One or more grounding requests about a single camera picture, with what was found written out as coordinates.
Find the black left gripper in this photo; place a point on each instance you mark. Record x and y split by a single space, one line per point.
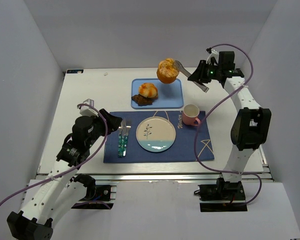
106 120

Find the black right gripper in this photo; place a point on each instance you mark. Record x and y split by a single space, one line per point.
201 72

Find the metal serving tongs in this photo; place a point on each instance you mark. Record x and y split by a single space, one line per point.
185 72

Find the sugared orange muffin bread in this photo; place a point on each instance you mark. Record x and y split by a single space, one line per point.
167 71

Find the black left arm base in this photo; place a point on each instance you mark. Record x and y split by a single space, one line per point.
101 198

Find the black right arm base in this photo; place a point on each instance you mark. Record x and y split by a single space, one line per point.
211 201

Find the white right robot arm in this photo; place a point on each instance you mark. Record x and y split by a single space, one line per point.
252 122

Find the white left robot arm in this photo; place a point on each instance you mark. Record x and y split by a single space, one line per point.
63 187

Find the light blue plastic tray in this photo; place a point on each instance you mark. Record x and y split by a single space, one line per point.
170 96

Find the brown chocolate croissant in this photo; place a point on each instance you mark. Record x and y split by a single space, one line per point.
141 100

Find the pink ceramic mug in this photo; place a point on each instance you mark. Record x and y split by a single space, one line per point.
190 115

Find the cream and blue plate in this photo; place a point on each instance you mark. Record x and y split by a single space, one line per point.
155 134

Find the round orange striped bun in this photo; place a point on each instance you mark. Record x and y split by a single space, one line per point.
148 90

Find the dark label sticker left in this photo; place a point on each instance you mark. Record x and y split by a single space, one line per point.
74 71

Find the blue cloth placemat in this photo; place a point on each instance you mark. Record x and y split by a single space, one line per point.
190 142

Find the fork with green handle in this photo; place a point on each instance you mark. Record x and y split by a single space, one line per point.
126 136

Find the knife with green handle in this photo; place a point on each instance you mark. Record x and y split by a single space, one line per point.
122 141

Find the spoon with green handle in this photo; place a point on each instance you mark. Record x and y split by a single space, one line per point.
119 138

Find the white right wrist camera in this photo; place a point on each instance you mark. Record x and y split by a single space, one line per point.
213 56

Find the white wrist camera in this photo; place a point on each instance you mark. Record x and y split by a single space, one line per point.
213 56
85 110

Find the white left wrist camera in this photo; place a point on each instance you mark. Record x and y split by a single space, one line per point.
85 110

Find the aluminium table rail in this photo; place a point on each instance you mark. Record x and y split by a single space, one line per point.
265 176

